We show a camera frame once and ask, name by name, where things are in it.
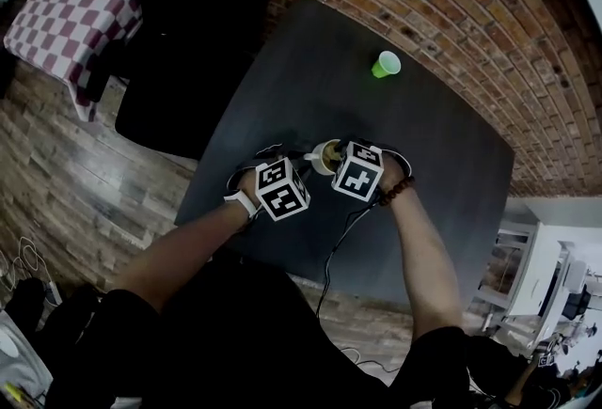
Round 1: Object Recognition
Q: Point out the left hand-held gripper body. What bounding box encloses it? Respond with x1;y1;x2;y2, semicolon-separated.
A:
223;143;311;223

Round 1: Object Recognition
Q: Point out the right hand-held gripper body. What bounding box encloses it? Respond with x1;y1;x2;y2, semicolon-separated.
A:
331;139;414;204

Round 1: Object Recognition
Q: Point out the white mug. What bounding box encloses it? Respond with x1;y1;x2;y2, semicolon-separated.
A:
303;138;349;177

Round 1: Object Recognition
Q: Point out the green plastic cup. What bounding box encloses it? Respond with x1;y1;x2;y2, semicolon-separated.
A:
370;50;403;80

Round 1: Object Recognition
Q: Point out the person's left forearm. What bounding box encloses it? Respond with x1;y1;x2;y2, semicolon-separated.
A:
112;199;253;312

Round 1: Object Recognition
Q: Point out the person's right forearm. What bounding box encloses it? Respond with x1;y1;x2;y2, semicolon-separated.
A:
388;185;465;345

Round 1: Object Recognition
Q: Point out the person's right hand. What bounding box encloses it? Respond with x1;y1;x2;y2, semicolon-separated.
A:
377;165;406;195

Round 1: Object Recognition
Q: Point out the person's left hand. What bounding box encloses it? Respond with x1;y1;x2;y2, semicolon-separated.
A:
240;171;259;211

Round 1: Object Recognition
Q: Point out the dark grey table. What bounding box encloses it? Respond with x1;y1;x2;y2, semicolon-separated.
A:
173;0;515;307

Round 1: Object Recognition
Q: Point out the black mesh office chair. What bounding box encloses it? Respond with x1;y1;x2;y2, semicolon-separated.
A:
115;0;289;162

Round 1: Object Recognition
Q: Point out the person's black shirt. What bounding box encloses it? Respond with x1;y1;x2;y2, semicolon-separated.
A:
44;251;573;409

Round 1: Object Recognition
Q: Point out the white cabinet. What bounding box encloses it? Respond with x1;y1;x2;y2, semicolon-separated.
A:
479;197;602;356

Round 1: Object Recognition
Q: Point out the red white checkered tablecloth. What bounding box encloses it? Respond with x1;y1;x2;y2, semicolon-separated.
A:
3;0;144;122

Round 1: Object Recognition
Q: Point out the brown bead bracelet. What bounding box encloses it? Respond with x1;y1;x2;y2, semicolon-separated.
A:
378;175;417;207

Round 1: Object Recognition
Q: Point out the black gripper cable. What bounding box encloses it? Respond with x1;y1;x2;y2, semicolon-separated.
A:
315;197;383;322

